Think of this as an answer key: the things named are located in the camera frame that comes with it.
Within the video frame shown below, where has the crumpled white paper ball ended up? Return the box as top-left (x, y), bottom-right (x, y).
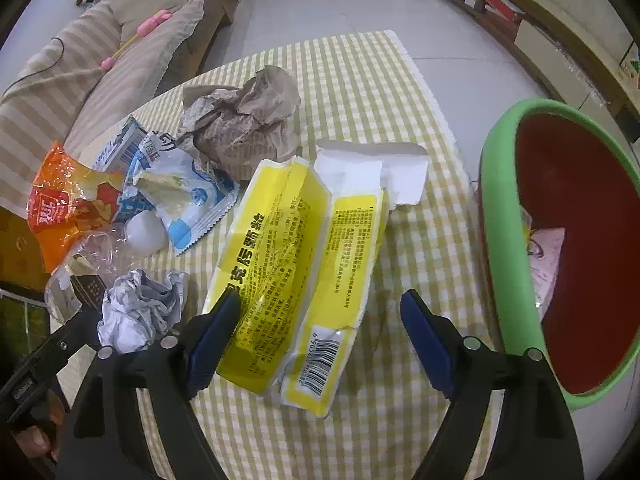
top-left (97, 269), bottom-right (190, 353)

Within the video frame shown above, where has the person's left hand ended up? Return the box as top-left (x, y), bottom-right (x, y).
top-left (12, 390), bottom-right (68, 466)

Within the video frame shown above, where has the orange snack bag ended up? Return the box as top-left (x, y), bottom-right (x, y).
top-left (27, 141), bottom-right (126, 273)

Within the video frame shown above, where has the colourful checkers board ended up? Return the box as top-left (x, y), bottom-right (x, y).
top-left (620, 40), bottom-right (640, 86)

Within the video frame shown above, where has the wooden television cabinet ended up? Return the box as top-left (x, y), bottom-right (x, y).
top-left (435, 0), bottom-right (640, 126)

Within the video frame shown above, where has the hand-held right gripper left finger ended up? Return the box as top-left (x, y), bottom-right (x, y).
top-left (56, 289), bottom-right (242, 480)

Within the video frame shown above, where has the yellow medicine box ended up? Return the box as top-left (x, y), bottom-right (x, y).
top-left (207, 140), bottom-right (431, 418)

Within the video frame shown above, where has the pink toy stick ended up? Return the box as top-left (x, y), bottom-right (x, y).
top-left (100, 9), bottom-right (172, 70)

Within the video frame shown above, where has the blue white carton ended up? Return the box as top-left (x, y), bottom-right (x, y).
top-left (92, 115), bottom-right (151, 173)

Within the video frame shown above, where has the yellow checked tablecloth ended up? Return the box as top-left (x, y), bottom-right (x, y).
top-left (50, 30), bottom-right (506, 480)

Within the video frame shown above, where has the clear plastic bottle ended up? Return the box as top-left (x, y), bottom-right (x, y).
top-left (45, 210), bottom-right (171, 323)

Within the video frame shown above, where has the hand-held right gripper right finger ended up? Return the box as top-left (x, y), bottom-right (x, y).
top-left (400, 289), bottom-right (586, 480)

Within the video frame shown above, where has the wooden side table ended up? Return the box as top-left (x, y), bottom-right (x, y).
top-left (0, 205), bottom-right (46, 291)

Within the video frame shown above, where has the dark brown box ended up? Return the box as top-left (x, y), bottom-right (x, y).
top-left (70, 272), bottom-right (108, 311)

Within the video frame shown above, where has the black cable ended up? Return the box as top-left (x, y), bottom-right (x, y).
top-left (2, 37), bottom-right (66, 96)

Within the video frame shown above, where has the blue white snack packet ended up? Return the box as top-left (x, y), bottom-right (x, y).
top-left (122, 132), bottom-right (241, 256)

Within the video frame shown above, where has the crumpled brown paper bag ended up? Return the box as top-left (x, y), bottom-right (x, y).
top-left (177, 65), bottom-right (302, 181)

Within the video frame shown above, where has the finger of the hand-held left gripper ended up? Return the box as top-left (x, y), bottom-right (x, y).
top-left (10, 307), bottom-right (103, 377)

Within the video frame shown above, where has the green rimmed red trash bin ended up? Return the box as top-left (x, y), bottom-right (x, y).
top-left (477, 99), bottom-right (640, 411)

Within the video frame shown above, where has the striped beige sofa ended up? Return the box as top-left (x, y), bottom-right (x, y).
top-left (0, 0), bottom-right (236, 206)

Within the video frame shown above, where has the pink paper box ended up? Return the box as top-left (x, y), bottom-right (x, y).
top-left (525, 227), bottom-right (566, 311)

